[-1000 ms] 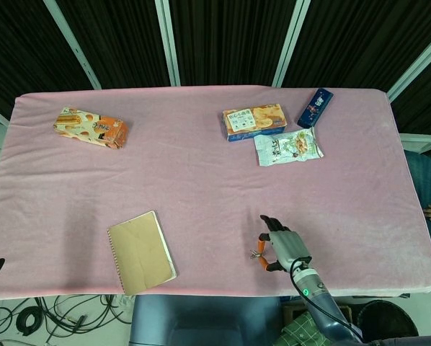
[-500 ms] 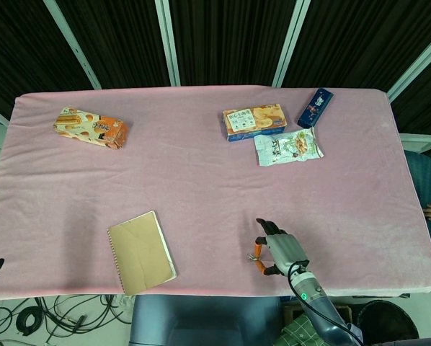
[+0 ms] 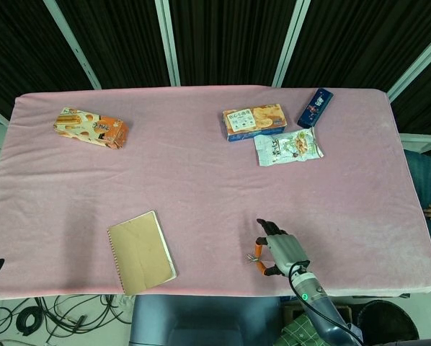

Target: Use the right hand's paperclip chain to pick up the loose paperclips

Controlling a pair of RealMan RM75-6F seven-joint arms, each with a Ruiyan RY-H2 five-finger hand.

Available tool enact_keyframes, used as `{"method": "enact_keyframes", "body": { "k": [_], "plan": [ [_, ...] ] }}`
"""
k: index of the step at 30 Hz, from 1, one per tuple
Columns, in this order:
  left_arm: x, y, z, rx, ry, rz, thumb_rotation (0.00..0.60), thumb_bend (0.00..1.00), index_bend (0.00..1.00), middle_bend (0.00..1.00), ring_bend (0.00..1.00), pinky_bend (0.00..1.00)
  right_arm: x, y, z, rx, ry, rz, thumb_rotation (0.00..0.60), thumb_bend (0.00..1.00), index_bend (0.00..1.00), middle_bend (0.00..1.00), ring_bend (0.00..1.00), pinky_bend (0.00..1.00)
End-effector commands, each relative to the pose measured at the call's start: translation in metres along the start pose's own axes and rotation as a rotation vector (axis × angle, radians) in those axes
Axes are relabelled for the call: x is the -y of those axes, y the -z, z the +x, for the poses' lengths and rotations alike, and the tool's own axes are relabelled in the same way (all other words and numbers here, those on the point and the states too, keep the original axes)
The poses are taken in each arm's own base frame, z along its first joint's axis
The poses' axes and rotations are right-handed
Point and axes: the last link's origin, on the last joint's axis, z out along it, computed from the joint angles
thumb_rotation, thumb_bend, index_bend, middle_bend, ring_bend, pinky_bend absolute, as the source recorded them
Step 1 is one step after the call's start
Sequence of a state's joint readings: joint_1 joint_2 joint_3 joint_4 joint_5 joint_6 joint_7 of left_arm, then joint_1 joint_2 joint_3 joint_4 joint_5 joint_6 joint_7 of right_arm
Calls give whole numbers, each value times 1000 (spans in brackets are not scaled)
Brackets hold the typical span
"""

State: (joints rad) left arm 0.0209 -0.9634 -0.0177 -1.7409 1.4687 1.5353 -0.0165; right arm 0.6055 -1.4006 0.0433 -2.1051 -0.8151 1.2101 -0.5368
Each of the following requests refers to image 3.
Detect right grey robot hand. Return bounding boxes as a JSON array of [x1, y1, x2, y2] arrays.
[[254, 218, 311, 278]]

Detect green plaid cloth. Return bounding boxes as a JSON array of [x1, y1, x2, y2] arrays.
[[275, 311, 324, 346]]

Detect brown cardboard box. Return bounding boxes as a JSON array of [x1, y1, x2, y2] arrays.
[[283, 304, 353, 325]]

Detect white green snack bag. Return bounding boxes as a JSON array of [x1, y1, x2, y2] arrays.
[[253, 126, 325, 167]]

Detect grey-blue robot torso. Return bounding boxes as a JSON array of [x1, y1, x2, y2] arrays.
[[130, 294, 284, 346]]

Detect pink table cloth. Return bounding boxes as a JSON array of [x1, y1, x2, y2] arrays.
[[0, 84, 431, 302]]

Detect black round bin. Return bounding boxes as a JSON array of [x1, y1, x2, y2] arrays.
[[359, 300, 421, 343]]

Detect blue cracker box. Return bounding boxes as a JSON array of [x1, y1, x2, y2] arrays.
[[221, 103, 288, 143]]

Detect dark blue slim box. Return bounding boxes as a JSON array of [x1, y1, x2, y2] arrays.
[[296, 87, 334, 129]]

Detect brown spiral notebook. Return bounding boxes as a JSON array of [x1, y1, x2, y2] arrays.
[[107, 210, 178, 297]]

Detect person's blue jeans leg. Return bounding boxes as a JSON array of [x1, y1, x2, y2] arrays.
[[404, 150, 431, 284]]

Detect orange biscuit box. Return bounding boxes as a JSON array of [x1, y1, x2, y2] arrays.
[[53, 106, 130, 150]]

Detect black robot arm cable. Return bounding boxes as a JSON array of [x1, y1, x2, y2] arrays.
[[288, 262, 364, 345]]

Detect white metal frame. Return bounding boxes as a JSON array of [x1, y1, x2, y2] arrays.
[[398, 132, 431, 156]]

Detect black floor cable bundle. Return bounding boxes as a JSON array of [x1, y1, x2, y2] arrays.
[[0, 294, 130, 346]]

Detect black coiled cable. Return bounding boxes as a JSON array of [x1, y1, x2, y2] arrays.
[[16, 308, 43, 336]]

